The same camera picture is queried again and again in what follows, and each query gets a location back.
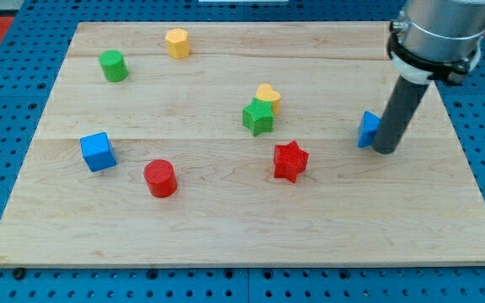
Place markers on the blue triangle block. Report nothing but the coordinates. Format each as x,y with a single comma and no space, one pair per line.
367,129

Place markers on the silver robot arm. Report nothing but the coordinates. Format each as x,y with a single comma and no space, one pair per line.
437,40

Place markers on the yellow heart block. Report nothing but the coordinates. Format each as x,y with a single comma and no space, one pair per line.
266,93

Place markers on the green star block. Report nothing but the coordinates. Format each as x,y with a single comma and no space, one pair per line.
258,117

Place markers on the red star block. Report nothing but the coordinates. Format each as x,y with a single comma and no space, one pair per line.
289,161

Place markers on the light wooden board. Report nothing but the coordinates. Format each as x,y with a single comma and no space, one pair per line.
351,207

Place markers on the red cylinder block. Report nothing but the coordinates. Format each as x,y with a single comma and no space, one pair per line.
160,178

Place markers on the yellow hexagon block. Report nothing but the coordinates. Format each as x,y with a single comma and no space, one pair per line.
177,42

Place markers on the blue cube block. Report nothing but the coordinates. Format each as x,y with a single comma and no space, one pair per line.
97,152

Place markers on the green cylinder block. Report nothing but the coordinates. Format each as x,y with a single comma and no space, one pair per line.
113,65

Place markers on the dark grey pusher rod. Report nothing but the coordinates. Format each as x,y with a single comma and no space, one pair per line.
401,106

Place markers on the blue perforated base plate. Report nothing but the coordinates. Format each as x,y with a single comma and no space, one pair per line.
31,54

